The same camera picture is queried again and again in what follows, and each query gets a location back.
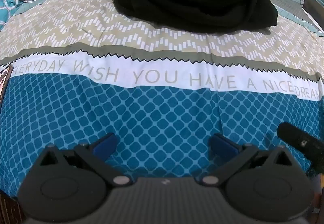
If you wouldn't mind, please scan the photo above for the patterned teal and beige bedsheet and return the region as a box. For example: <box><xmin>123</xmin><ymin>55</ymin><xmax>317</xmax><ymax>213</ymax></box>
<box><xmin>0</xmin><ymin>0</ymin><xmax>324</xmax><ymax>199</ymax></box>

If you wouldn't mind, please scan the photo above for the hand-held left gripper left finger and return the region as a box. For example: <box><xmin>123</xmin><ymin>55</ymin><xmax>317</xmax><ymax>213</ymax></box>
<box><xmin>38</xmin><ymin>132</ymin><xmax>133</xmax><ymax>188</ymax></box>

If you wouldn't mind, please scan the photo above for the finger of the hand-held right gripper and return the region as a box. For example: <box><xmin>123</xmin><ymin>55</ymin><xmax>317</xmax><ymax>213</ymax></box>
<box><xmin>277</xmin><ymin>122</ymin><xmax>324</xmax><ymax>176</ymax></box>

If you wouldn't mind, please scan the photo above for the teal lattice pillow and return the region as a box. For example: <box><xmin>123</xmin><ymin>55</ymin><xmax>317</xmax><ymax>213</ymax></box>
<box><xmin>0</xmin><ymin>0</ymin><xmax>25</xmax><ymax>30</ymax></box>

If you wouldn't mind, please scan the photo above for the smartphone in dark case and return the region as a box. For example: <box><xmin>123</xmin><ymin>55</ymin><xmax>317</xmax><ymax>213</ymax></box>
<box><xmin>0</xmin><ymin>65</ymin><xmax>14</xmax><ymax>104</ymax></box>

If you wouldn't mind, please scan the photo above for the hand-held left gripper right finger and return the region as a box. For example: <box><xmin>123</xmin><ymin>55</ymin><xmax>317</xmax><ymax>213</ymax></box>
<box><xmin>202</xmin><ymin>133</ymin><xmax>294</xmax><ymax>188</ymax></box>

